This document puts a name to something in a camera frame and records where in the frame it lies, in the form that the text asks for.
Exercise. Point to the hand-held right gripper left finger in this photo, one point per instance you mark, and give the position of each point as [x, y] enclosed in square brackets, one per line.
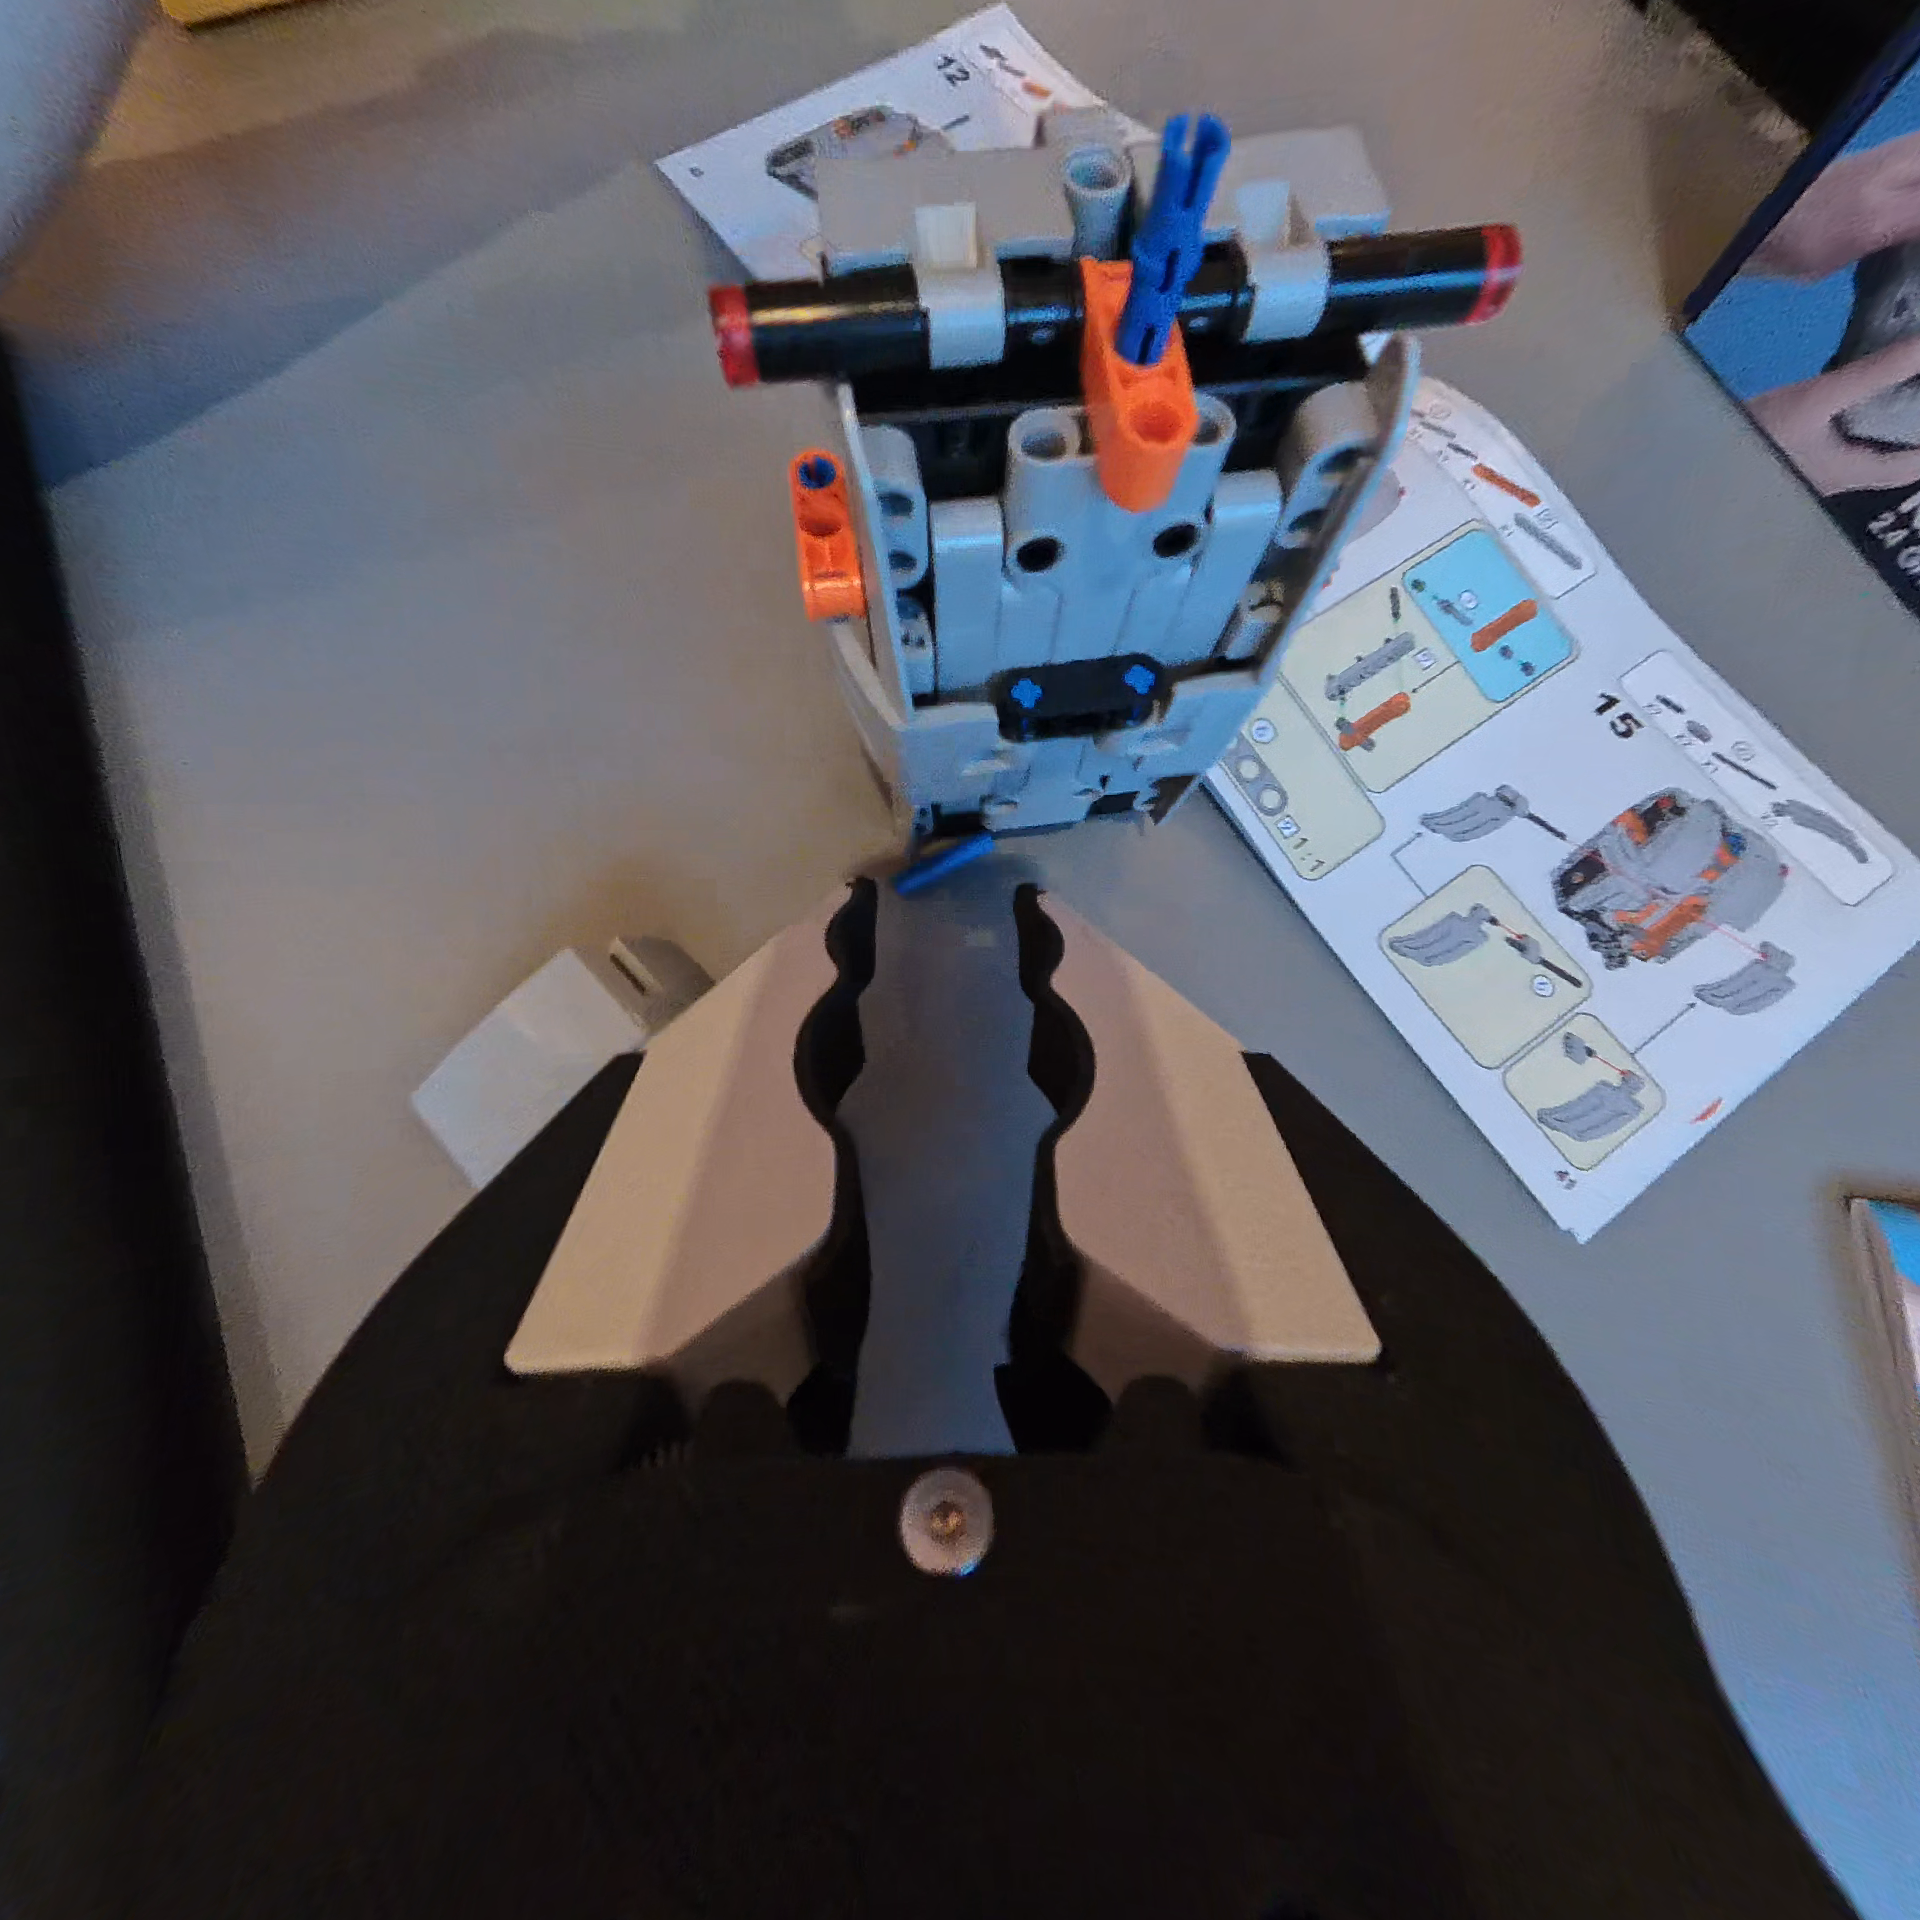
[675, 1215]

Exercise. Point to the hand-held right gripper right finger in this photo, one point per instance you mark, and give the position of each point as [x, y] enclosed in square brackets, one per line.
[1202, 1215]

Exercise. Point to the grey curved toy panel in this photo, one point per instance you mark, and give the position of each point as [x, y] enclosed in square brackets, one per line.
[525, 1067]

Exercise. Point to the blue connector pin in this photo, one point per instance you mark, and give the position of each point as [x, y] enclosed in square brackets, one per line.
[944, 867]

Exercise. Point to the grey toy robot model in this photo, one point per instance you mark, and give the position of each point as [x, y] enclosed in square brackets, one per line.
[1079, 571]

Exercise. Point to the grey desk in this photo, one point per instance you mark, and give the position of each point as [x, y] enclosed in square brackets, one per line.
[451, 599]

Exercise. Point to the white instruction booklet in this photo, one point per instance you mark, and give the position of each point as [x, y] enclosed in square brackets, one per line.
[1500, 901]

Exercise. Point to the blue robot kit box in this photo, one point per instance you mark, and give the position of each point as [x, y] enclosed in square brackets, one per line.
[1830, 300]

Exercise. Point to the yellow plastic bin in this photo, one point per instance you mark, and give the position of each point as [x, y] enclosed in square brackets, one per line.
[234, 11]

